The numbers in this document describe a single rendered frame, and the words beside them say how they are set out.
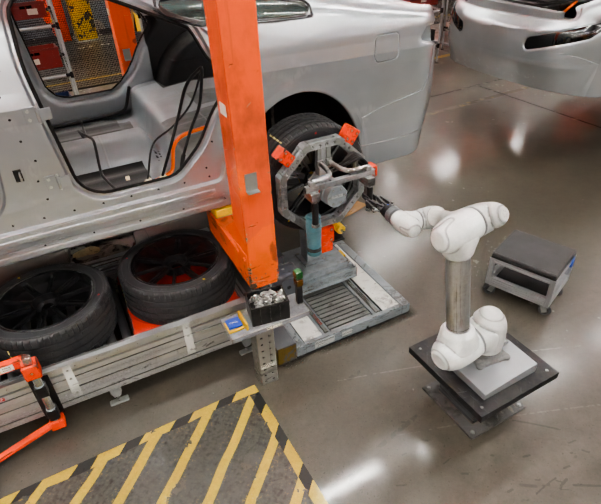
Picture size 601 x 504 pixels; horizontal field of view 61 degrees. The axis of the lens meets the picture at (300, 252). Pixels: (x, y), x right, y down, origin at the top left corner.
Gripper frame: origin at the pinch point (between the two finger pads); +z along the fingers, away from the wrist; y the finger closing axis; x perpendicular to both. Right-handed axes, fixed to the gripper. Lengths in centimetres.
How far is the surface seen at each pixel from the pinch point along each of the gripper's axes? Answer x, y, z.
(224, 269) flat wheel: -33, -81, 21
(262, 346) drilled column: -54, -80, -25
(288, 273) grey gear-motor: -43, -47, 11
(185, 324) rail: -44, -112, 1
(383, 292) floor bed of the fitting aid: -75, 15, 1
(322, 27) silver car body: 80, -2, 47
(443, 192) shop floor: -83, 144, 94
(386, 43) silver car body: 66, 39, 46
